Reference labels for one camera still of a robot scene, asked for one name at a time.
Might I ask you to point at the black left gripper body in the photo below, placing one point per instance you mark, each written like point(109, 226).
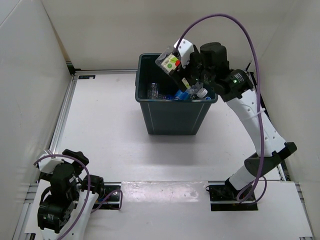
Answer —
point(78, 166)

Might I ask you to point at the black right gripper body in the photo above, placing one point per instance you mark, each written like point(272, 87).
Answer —
point(192, 73)

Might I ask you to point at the clear bottle apple label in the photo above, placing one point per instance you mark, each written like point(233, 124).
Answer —
point(168, 61)

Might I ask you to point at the clear bottle light blue label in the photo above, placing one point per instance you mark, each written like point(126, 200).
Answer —
point(182, 96)

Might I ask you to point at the clear bottle dark blue label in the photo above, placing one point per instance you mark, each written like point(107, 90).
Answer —
point(153, 91)

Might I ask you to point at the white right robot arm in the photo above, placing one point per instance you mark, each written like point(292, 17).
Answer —
point(238, 92)

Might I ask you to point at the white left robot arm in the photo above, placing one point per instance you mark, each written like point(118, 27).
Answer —
point(66, 205)

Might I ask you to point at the crushed bottle inside bin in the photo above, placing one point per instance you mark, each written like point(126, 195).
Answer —
point(166, 97)

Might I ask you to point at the dark green plastic bin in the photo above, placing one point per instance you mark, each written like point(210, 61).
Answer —
point(167, 116)

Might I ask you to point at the black blue table sticker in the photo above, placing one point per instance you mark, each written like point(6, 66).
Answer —
point(86, 77)

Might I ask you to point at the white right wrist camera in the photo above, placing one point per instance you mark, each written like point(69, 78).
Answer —
point(185, 49)

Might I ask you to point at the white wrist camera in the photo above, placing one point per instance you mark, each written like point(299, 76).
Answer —
point(47, 165)
point(185, 49)

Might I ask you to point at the aluminium table frame rail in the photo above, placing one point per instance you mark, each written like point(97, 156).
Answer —
point(63, 116)

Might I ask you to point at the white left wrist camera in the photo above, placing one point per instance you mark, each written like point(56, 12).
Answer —
point(47, 165)

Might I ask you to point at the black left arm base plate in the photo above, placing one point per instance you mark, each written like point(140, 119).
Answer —
point(111, 198)

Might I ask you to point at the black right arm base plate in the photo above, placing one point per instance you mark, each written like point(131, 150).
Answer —
point(223, 200)

